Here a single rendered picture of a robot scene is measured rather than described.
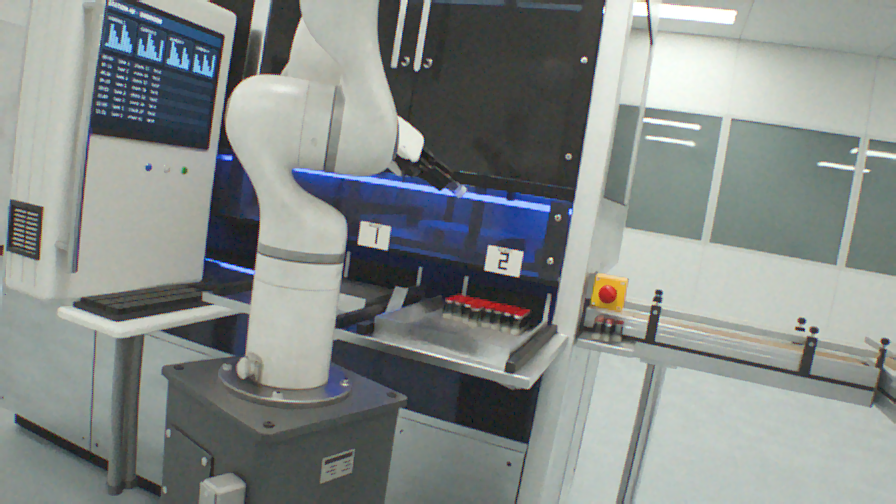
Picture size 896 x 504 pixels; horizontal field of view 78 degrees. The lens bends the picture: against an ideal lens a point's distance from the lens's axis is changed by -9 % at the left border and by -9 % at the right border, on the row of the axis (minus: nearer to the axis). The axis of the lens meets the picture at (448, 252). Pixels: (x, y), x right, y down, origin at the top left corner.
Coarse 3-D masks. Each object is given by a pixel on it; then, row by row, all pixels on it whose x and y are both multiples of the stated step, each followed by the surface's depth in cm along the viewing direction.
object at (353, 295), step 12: (348, 288) 152; (360, 288) 155; (372, 288) 157; (384, 288) 160; (408, 288) 147; (420, 288) 154; (348, 300) 127; (360, 300) 126; (372, 300) 129; (384, 300) 135
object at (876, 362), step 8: (872, 344) 143; (880, 344) 138; (888, 344) 127; (880, 352) 128; (888, 352) 131; (872, 360) 135; (880, 360) 127; (888, 360) 139; (880, 368) 127; (888, 368) 128; (880, 376) 128; (888, 376) 123; (880, 384) 127; (888, 384) 122; (880, 392) 126; (888, 392) 121; (880, 400) 125; (888, 400) 120; (880, 408) 124; (888, 408) 119; (888, 416) 118
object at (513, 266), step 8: (488, 248) 143; (496, 248) 143; (504, 248) 142; (488, 256) 143; (496, 256) 143; (504, 256) 142; (512, 256) 142; (520, 256) 141; (488, 264) 144; (496, 264) 143; (504, 264) 142; (512, 264) 142; (520, 264) 141; (496, 272) 143; (504, 272) 142; (512, 272) 142
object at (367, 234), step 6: (366, 222) 154; (360, 228) 155; (366, 228) 154; (372, 228) 154; (384, 228) 152; (390, 228) 152; (360, 234) 155; (366, 234) 154; (372, 234) 154; (378, 234) 153; (384, 234) 152; (360, 240) 155; (366, 240) 154; (372, 240) 154; (378, 240) 153; (384, 240) 153; (372, 246) 154; (378, 246) 153; (384, 246) 153
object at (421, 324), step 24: (408, 312) 127; (432, 312) 140; (384, 336) 112; (408, 336) 111; (432, 336) 109; (456, 336) 108; (480, 336) 124; (504, 336) 127; (528, 336) 118; (480, 360) 106; (504, 360) 105
